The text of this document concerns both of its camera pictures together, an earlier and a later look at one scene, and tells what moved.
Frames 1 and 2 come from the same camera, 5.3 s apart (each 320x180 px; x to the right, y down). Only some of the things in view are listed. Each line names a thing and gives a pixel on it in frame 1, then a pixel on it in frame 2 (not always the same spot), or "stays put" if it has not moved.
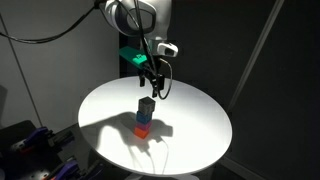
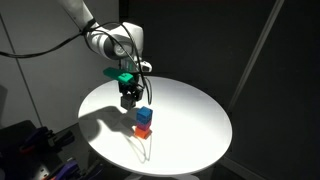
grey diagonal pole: (274, 12) stays put
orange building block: (142, 133) stays put
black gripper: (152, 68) → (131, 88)
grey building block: (146, 105) → (127, 102)
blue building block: (143, 118) stays put
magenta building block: (146, 126) stays put
